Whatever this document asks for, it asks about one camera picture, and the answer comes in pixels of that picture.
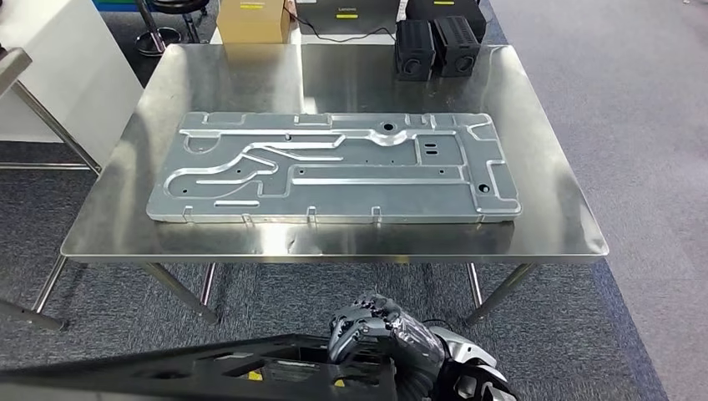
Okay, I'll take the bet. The stool with chrome base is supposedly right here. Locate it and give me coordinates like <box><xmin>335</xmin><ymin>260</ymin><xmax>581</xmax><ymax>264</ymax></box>
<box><xmin>134</xmin><ymin>0</ymin><xmax>210</xmax><ymax>58</ymax></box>

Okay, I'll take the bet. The large stamped metal plate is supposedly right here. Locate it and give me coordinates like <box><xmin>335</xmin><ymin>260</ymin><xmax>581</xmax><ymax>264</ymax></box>
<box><xmin>146</xmin><ymin>111</ymin><xmax>522</xmax><ymax>226</ymax></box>

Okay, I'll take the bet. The brown cardboard box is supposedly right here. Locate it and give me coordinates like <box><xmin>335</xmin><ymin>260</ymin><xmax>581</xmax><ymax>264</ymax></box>
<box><xmin>215</xmin><ymin>0</ymin><xmax>291</xmax><ymax>45</ymax></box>

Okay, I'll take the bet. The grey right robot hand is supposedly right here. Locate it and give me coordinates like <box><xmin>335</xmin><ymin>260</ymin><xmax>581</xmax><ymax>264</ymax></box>
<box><xmin>327</xmin><ymin>293</ymin><xmax>447</xmax><ymax>401</ymax></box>

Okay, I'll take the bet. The black cable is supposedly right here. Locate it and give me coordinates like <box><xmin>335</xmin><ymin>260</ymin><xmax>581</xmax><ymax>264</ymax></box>
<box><xmin>286</xmin><ymin>12</ymin><xmax>397</xmax><ymax>44</ymax></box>

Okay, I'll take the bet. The steel workbench table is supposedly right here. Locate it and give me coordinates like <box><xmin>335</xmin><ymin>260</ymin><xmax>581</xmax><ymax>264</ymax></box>
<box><xmin>59</xmin><ymin>43</ymin><xmax>609</xmax><ymax>327</ymax></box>

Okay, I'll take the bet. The black ribbed device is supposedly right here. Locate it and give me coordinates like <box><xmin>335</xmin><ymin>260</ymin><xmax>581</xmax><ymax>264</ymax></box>
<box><xmin>393</xmin><ymin>20</ymin><xmax>437</xmax><ymax>83</ymax></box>
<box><xmin>431</xmin><ymin>15</ymin><xmax>481</xmax><ymax>79</ymax></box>

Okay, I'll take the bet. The black Lenovo box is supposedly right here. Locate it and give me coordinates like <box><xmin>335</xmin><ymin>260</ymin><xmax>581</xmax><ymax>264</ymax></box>
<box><xmin>296</xmin><ymin>0</ymin><xmax>402</xmax><ymax>37</ymax></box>

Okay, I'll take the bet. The black box with yellow label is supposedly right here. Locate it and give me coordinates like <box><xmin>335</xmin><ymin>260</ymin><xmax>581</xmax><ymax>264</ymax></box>
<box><xmin>406</xmin><ymin>0</ymin><xmax>488</xmax><ymax>43</ymax></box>

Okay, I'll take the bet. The black plastic panel part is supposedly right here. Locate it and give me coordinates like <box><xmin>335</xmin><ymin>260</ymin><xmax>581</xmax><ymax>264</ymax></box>
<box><xmin>0</xmin><ymin>333</ymin><xmax>399</xmax><ymax>401</ymax></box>

